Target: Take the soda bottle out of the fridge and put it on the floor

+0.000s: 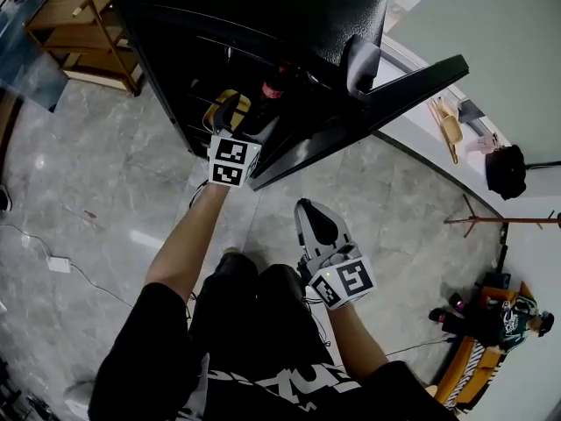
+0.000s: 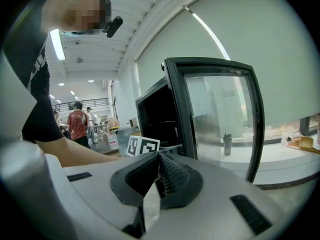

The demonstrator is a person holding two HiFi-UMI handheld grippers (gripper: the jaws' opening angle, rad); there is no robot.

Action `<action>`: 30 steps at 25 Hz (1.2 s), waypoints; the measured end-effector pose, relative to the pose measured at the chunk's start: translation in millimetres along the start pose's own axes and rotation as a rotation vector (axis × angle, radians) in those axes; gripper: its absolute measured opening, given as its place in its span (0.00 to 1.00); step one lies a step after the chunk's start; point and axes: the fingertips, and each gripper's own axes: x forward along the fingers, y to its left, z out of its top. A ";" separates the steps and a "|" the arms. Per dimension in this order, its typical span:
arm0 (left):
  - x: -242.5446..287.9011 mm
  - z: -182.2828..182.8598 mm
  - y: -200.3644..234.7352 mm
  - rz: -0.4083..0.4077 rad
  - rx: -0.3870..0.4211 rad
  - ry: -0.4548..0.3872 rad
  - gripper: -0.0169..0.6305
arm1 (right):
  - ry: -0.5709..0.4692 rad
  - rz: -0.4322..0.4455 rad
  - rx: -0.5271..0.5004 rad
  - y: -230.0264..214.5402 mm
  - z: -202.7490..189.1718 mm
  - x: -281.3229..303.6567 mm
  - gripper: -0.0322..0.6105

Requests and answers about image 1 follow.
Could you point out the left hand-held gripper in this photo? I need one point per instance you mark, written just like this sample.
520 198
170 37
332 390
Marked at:
228 151

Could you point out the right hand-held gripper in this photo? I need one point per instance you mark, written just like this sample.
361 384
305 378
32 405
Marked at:
346 283

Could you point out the dark bottle with red cap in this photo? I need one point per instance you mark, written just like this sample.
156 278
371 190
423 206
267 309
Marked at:
271 90

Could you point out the black mini fridge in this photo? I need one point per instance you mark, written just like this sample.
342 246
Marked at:
263 7

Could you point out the person's left forearm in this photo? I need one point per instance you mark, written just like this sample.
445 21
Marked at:
188 244

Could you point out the person's right forearm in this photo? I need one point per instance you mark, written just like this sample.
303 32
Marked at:
355 336

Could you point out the yellow food container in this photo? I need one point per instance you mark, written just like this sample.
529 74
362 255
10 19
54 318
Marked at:
212 114

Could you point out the person's tan shoe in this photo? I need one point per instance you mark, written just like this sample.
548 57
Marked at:
231 251

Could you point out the person's black trousers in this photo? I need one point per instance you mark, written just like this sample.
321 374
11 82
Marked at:
245 305

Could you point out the yellow dustpan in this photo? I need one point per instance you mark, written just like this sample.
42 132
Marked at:
451 130

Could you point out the wooden coat rack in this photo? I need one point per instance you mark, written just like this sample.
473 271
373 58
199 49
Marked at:
504 220

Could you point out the black bag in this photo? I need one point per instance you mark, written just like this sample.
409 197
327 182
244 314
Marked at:
506 171

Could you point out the orange sofa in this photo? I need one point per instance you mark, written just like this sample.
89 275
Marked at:
464 366

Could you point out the wooden shelf rack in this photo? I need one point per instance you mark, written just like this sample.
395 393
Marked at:
74 4

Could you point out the person's black printed t-shirt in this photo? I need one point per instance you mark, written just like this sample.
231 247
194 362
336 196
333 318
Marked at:
144 344

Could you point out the plastic-wrapped grey cabinet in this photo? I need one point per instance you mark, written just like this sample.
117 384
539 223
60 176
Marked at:
26 59

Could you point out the white power adapter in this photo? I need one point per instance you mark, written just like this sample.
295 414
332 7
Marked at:
59 264

